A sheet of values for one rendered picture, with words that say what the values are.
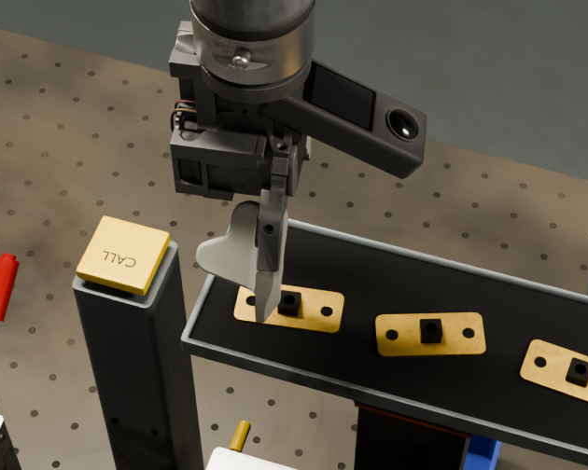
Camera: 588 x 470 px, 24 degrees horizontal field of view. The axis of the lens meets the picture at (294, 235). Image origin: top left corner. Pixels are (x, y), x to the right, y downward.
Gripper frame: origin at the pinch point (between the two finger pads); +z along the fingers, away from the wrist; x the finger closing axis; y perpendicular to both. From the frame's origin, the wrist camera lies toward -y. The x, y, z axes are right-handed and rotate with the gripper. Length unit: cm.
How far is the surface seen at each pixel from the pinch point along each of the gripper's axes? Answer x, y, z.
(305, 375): 6.2, -2.3, 8.7
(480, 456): -13, -19, 55
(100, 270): -0.9, 15.7, 9.3
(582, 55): -145, -36, 125
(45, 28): -134, 76, 125
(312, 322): 1.2, -2.0, 9.0
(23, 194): -40, 41, 55
